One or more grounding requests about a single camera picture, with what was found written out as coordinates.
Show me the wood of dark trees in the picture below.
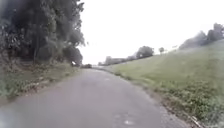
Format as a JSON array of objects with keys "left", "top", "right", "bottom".
[{"left": 0, "top": 0, "right": 88, "bottom": 67}]

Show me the grey asphalt road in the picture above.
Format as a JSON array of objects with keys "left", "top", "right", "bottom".
[{"left": 0, "top": 67, "right": 194, "bottom": 128}]

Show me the grass slope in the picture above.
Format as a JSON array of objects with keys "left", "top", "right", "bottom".
[{"left": 103, "top": 39, "right": 224, "bottom": 128}]

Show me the distant row of trees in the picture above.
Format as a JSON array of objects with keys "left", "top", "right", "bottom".
[{"left": 134, "top": 22, "right": 224, "bottom": 60}]

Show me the weedy grass verge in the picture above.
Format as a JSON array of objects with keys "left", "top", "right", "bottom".
[{"left": 0, "top": 59, "right": 81, "bottom": 105}]

